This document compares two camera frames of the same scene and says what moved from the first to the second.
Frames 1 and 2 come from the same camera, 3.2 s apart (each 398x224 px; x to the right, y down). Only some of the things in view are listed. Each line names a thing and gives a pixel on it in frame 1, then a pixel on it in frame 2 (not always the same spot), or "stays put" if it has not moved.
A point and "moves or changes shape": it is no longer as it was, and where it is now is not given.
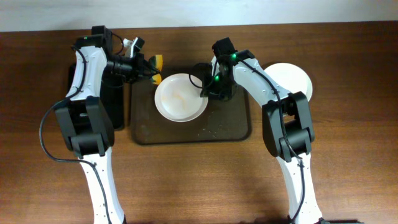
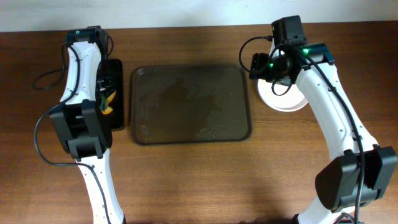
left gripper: (140, 66) -> (109, 86)
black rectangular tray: (112, 91) stays put
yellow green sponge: (155, 63) -> (104, 102)
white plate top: (178, 99) moves or changes shape
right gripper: (207, 92) -> (258, 66)
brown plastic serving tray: (223, 121) stays put
